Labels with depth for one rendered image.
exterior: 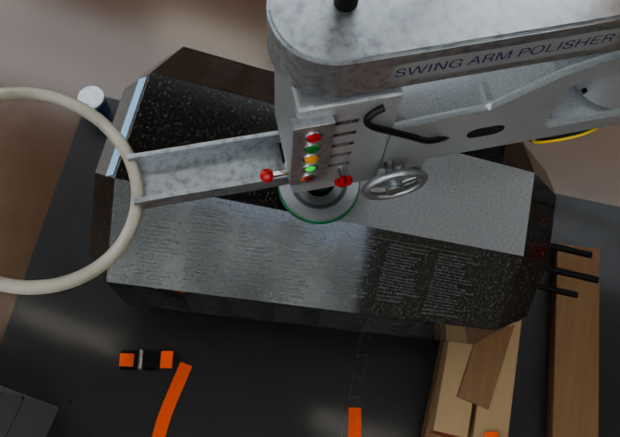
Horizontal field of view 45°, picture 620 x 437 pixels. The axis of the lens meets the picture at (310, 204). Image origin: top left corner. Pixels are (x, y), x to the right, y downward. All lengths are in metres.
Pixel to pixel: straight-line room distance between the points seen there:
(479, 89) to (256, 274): 0.89
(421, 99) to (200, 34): 1.82
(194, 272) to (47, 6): 1.63
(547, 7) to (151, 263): 1.32
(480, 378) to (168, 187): 1.32
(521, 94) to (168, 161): 0.82
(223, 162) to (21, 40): 1.73
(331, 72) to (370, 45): 0.07
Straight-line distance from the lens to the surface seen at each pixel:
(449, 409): 2.61
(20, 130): 3.18
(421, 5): 1.28
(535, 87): 1.54
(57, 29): 3.36
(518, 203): 2.13
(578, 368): 2.87
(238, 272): 2.13
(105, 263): 1.69
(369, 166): 1.65
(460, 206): 2.08
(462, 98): 1.56
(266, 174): 1.66
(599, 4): 1.37
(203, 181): 1.78
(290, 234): 2.05
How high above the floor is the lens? 2.73
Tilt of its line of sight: 70 degrees down
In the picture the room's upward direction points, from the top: 7 degrees clockwise
